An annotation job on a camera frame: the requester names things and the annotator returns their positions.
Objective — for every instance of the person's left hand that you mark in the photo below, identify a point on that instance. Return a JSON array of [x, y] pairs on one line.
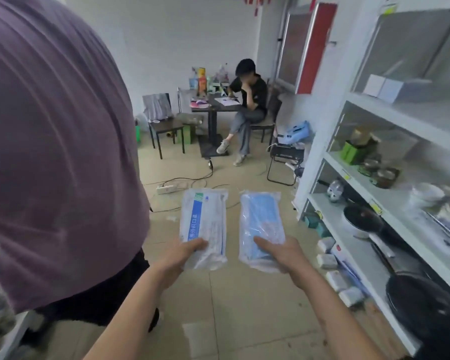
[[180, 258]]

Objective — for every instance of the person's right hand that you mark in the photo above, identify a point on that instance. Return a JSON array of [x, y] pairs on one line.
[[288, 258]]

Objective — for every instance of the white packaged mask bag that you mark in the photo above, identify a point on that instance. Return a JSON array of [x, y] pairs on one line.
[[204, 217]]

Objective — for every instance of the clear bag of blue masks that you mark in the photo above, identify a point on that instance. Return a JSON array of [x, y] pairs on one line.
[[260, 217]]

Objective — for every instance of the white metal shelf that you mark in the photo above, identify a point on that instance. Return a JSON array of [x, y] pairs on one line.
[[416, 119]]

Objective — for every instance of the white mask box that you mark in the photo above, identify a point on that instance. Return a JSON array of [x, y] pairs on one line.
[[373, 86], [405, 91]]

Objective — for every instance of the person's right forearm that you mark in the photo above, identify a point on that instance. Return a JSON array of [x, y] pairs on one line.
[[333, 318]]

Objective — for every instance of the person's left forearm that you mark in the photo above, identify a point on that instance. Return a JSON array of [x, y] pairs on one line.
[[131, 318]]

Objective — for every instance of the small white packet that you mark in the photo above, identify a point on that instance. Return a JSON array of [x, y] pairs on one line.
[[336, 281], [351, 296], [326, 245], [327, 261]]

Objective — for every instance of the white power strip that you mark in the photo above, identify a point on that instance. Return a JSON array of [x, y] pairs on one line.
[[167, 189]]

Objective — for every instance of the black pot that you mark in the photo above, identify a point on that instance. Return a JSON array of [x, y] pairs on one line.
[[360, 221]]

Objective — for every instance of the black folding stool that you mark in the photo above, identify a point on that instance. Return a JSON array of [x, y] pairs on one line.
[[285, 151]]

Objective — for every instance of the brown glass jar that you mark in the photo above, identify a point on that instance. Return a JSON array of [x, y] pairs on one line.
[[385, 178], [369, 167]]

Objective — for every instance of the green crate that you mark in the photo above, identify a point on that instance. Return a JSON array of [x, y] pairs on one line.
[[187, 133]]

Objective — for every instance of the blue plastic bag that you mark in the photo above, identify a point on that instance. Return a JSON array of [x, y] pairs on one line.
[[298, 133]]

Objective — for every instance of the yellow filled jar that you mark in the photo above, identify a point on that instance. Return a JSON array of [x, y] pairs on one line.
[[362, 136]]

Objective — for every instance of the black wok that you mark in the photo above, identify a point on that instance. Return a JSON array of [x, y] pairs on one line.
[[423, 311]]

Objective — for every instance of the dark chair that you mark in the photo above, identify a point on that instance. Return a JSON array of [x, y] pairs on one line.
[[273, 108]]

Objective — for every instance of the group of white bowls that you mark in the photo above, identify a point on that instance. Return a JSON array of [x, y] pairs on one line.
[[427, 193]]

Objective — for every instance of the pink cloth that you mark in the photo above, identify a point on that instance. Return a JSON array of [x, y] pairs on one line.
[[198, 104]]

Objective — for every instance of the clear utensil pack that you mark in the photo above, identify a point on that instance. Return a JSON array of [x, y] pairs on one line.
[[446, 232]]

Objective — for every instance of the white paper sheet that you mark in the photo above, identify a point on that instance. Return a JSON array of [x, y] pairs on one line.
[[227, 101]]

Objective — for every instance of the orange snack packet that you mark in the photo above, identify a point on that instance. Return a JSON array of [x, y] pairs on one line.
[[202, 86]]

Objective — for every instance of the light blue carton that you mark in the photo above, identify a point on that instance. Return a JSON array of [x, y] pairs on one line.
[[193, 83]]

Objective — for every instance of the yellow canister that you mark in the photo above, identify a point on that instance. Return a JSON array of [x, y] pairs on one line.
[[202, 73]]

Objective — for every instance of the red hanging decoration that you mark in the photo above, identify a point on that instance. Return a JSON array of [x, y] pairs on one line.
[[313, 2], [257, 0]]

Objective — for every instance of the dark pedestal table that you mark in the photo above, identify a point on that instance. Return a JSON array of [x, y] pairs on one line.
[[213, 119]]

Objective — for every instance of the red framed wall cabinet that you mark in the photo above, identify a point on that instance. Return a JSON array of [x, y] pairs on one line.
[[315, 48]]

